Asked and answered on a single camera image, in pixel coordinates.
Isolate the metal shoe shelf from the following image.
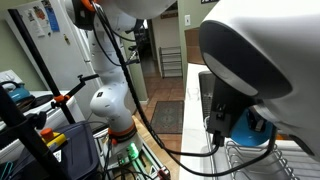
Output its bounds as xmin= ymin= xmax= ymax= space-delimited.
xmin=158 ymin=45 xmax=184 ymax=79

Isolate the red yellow emergency stop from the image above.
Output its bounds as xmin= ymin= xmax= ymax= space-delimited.
xmin=39 ymin=127 xmax=69 ymax=149

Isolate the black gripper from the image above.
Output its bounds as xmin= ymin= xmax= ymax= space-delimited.
xmin=207 ymin=77 xmax=268 ymax=138

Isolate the white refrigerator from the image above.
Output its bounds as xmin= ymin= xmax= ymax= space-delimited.
xmin=6 ymin=0 xmax=101 ymax=124

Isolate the teal clothes iron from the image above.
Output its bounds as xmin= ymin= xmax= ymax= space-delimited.
xmin=0 ymin=80 xmax=37 ymax=113

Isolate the blue paper on fridge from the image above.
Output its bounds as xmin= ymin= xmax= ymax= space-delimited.
xmin=41 ymin=0 xmax=61 ymax=33

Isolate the stainless steel sink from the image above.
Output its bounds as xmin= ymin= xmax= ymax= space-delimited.
xmin=198 ymin=70 xmax=218 ymax=125

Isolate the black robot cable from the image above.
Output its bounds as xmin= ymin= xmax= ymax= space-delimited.
xmin=89 ymin=0 xmax=278 ymax=178

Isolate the light wooden robot table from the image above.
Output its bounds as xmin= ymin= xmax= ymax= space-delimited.
xmin=132 ymin=114 xmax=182 ymax=180

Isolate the black tripod pole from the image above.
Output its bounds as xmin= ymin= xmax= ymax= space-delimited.
xmin=7 ymin=8 xmax=77 ymax=125

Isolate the dark blue storage bin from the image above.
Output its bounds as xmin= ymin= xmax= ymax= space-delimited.
xmin=9 ymin=120 xmax=101 ymax=180

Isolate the white paper on fridge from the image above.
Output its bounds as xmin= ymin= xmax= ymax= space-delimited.
xmin=23 ymin=7 xmax=46 ymax=38

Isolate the black camera stand pole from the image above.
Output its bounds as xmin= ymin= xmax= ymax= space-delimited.
xmin=0 ymin=84 xmax=73 ymax=180

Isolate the orange black clamp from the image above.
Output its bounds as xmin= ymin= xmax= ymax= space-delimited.
xmin=49 ymin=73 xmax=101 ymax=110

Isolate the robot controller with green light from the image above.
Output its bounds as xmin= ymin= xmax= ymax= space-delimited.
xmin=113 ymin=141 xmax=148 ymax=169

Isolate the patterned grey floor rug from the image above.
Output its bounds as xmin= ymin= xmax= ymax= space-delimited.
xmin=149 ymin=99 xmax=185 ymax=135

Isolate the brown cardboard box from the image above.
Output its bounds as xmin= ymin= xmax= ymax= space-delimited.
xmin=184 ymin=27 xmax=206 ymax=66

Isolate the metal wire dish rack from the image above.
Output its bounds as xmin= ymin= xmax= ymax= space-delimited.
xmin=205 ymin=137 xmax=320 ymax=180

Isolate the blue bowl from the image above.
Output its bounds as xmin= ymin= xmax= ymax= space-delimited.
xmin=229 ymin=108 xmax=276 ymax=148

